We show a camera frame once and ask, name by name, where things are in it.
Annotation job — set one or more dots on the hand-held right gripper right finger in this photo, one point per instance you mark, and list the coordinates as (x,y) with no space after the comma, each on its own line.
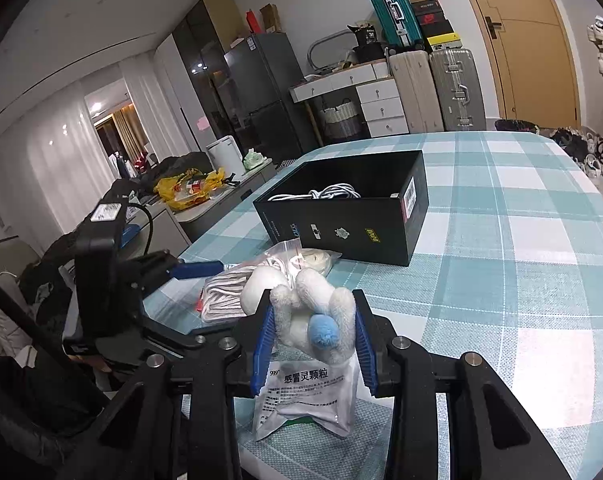
(364,352)

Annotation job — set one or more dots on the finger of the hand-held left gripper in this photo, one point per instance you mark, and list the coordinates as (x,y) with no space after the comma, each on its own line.
(196,269)
(171,334)

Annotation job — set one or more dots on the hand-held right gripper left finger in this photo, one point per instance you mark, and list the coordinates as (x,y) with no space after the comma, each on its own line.
(264,347)

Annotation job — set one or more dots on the white plush toy blue tail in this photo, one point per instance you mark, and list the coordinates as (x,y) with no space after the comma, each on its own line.
(301,305)

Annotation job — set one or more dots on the white green medicine packet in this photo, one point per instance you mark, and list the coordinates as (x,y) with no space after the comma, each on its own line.
(306,395)

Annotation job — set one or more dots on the black cardboard box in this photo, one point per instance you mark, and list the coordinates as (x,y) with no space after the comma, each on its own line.
(346,230)

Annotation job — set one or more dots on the grey side cabinet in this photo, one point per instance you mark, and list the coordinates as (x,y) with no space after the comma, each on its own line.
(216,220)

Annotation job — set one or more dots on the yellow plastic bag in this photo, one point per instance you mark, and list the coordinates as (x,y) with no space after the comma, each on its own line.
(181,190)

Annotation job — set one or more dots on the black cloth pile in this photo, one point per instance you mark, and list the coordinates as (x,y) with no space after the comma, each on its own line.
(176,165)

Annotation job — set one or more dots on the white padded chair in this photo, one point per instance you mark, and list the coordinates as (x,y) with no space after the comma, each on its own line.
(6,320)

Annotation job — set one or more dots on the white trash bin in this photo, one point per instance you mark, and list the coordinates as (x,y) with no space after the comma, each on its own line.
(225,157)

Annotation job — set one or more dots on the white curtain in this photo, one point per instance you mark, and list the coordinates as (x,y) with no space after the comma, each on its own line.
(46,160)

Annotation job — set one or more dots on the dark cloth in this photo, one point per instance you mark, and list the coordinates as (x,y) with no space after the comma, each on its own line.
(26,410)

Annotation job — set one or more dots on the teal checked tablecloth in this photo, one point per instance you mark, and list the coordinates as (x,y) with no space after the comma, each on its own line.
(506,240)

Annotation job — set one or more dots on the grey refrigerator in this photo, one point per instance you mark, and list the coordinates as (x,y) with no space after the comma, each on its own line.
(271,90)

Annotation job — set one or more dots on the woven laundry basket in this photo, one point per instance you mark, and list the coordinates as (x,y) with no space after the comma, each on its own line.
(341,120)

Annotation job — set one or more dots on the dark glass cabinet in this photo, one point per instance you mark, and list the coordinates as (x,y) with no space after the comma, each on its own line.
(201,60)

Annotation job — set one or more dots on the white drawer desk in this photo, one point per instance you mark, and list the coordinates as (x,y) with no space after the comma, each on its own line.
(381,105)

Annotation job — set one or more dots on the beige suitcase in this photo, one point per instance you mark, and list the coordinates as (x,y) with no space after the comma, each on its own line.
(414,90)

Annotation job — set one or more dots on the black round basket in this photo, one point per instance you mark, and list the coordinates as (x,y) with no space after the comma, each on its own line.
(516,126)

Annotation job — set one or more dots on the silver suitcase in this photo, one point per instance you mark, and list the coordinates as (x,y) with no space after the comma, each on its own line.
(456,85)

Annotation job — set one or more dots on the pile of shoes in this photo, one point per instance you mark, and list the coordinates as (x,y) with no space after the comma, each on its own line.
(576,145)

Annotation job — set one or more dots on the black yellow shoe box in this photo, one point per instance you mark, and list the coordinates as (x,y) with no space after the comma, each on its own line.
(444,42)

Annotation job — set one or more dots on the teal suitcase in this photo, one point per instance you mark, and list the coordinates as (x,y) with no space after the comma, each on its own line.
(391,10)

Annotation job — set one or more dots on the wooden door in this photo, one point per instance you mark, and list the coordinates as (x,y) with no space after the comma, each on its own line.
(531,50)

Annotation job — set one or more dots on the red black shoe box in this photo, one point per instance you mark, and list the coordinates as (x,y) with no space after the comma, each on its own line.
(430,11)

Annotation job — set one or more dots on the oval metal frame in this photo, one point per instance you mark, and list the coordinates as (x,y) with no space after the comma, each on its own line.
(315,50)

